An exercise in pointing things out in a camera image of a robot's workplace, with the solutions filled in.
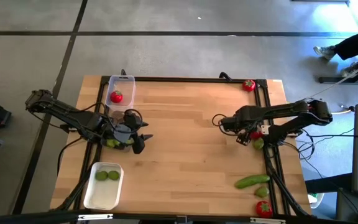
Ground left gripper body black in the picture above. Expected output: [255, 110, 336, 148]
[112, 113, 141, 146]

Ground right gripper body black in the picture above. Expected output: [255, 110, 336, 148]
[228, 119, 256, 135]

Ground red tomato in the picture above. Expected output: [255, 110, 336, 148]
[242, 79, 257, 93]
[255, 200, 273, 219]
[249, 130, 264, 141]
[109, 90, 124, 104]

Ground clear plastic bin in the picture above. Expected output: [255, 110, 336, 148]
[99, 108, 137, 153]
[104, 74, 136, 113]

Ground translucent white plastic bin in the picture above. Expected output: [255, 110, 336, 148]
[83, 161, 125, 211]

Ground white green container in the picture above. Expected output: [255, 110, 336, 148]
[306, 192, 326, 209]

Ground black stand base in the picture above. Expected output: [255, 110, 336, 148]
[318, 54, 358, 85]

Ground person's shoe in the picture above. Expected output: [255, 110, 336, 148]
[340, 62, 358, 78]
[313, 45, 337, 60]

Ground person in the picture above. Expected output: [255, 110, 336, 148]
[313, 26, 358, 78]

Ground gray wrist camera mount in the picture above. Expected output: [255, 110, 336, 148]
[113, 123, 133, 144]

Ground black metal table frame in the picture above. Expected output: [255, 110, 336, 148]
[50, 74, 315, 224]

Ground black cable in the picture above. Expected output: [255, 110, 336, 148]
[309, 133, 358, 139]
[57, 136, 88, 177]

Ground black cable conduit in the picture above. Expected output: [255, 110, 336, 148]
[263, 144, 312, 218]
[50, 149, 101, 212]

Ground silver metal bracket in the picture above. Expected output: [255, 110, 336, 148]
[77, 213, 114, 221]
[249, 217, 287, 224]

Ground white cable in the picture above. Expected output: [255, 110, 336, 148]
[308, 57, 358, 100]

